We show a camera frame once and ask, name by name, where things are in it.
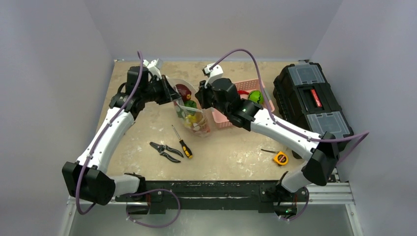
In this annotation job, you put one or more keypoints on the yellow tape measure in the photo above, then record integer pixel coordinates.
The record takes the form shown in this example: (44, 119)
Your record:
(280, 158)

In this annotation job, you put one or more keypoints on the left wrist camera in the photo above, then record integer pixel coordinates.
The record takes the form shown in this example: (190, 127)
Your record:
(154, 67)

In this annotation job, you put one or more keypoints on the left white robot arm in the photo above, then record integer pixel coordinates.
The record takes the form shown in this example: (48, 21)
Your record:
(86, 178)

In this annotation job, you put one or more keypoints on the pink plastic basket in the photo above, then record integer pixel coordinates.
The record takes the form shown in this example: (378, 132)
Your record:
(249, 85)

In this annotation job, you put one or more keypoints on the black yellow screwdriver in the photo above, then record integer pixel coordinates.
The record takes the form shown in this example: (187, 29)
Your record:
(187, 151)

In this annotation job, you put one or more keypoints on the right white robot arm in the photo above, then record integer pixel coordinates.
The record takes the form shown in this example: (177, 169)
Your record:
(320, 152)

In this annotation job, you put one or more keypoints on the red toy chili pepper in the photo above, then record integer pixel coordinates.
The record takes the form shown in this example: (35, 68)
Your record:
(243, 92)

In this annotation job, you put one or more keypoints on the clear zip top bag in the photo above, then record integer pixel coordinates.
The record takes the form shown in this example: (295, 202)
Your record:
(203, 128)

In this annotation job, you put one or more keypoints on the green striped toy melon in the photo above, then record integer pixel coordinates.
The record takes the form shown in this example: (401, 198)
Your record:
(256, 96)

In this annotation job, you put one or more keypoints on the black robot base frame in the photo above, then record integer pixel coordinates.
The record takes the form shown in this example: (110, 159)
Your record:
(141, 204)

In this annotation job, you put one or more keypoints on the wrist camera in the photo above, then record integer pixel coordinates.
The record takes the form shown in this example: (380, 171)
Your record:
(154, 67)
(212, 72)

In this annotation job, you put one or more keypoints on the black pliers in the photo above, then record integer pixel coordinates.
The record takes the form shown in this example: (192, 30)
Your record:
(162, 150)

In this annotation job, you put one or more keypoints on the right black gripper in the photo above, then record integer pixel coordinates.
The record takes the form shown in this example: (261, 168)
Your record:
(202, 96)

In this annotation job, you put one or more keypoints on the dark red toy apple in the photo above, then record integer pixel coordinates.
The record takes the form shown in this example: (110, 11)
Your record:
(184, 91)

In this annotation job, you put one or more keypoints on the aluminium rail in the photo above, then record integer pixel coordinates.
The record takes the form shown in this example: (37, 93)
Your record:
(338, 192)

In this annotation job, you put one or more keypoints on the black tool box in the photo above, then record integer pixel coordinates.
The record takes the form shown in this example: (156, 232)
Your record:
(305, 99)

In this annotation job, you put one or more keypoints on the green toy bell pepper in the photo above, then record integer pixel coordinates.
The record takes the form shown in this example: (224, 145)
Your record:
(191, 106)

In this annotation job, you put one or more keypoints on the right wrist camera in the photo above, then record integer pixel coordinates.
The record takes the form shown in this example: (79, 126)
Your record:
(212, 72)

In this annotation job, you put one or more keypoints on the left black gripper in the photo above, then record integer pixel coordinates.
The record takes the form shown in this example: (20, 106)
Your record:
(169, 94)

